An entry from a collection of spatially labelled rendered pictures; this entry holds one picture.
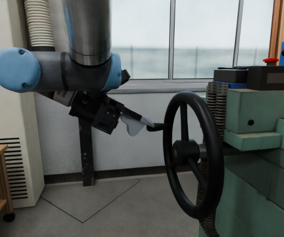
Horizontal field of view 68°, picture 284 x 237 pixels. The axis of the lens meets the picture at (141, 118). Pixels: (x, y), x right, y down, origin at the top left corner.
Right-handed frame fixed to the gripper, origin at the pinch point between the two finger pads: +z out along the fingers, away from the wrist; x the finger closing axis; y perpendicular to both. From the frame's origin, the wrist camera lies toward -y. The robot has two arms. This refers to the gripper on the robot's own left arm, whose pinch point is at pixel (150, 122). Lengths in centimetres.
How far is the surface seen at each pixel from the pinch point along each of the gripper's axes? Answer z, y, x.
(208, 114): 3.7, -6.3, 19.1
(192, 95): 1.5, -9.0, 13.6
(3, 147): -52, 56, -85
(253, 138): 15.6, -6.7, 17.9
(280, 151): 23.4, -7.1, 17.5
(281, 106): 19.3, -15.5, 16.4
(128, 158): 34, 42, -131
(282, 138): 22.0, -9.6, 17.8
